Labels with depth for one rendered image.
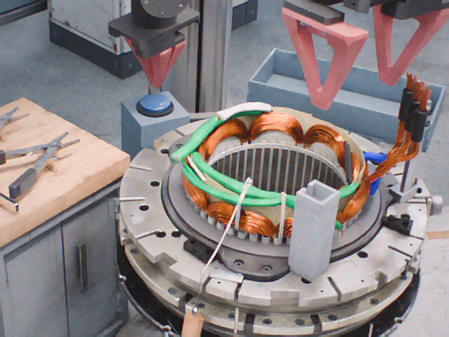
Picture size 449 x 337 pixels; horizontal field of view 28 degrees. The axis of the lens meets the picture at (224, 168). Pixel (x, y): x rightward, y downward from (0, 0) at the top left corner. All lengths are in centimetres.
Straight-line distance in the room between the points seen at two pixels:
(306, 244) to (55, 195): 30
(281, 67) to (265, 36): 245
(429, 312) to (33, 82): 232
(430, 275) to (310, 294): 56
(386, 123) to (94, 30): 232
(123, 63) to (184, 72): 199
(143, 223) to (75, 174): 15
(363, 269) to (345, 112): 36
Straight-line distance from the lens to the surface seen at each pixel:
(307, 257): 81
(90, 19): 338
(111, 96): 325
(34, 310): 105
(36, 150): 100
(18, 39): 368
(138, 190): 92
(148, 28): 109
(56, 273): 105
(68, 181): 99
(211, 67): 135
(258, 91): 119
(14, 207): 94
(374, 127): 117
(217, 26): 132
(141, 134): 115
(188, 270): 83
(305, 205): 78
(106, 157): 103
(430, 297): 132
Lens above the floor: 164
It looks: 35 degrees down
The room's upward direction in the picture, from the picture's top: 4 degrees clockwise
